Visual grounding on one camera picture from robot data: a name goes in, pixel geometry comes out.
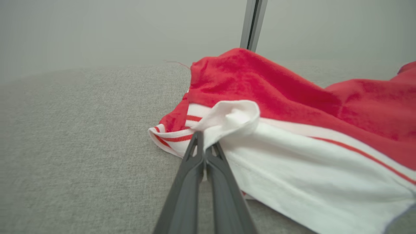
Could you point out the grey partition post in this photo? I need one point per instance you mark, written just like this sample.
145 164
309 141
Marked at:
249 22

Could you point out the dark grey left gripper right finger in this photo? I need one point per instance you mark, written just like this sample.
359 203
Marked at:
227 201

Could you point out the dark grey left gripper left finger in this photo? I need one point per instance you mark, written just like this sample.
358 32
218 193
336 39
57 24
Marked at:
182 195

